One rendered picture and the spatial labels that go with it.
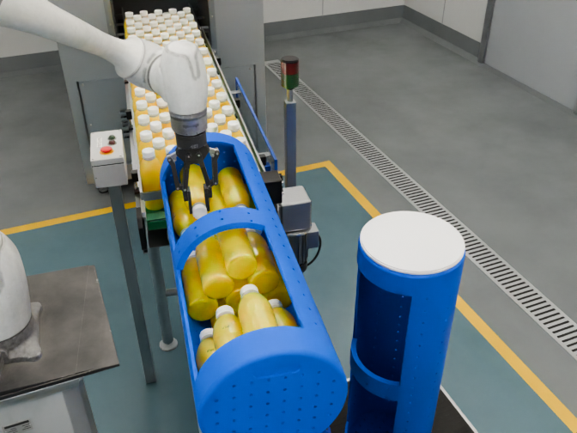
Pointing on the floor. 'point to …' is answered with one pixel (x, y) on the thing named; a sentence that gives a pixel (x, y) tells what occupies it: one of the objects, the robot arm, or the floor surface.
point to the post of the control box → (131, 280)
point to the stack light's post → (290, 143)
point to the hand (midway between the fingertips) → (197, 198)
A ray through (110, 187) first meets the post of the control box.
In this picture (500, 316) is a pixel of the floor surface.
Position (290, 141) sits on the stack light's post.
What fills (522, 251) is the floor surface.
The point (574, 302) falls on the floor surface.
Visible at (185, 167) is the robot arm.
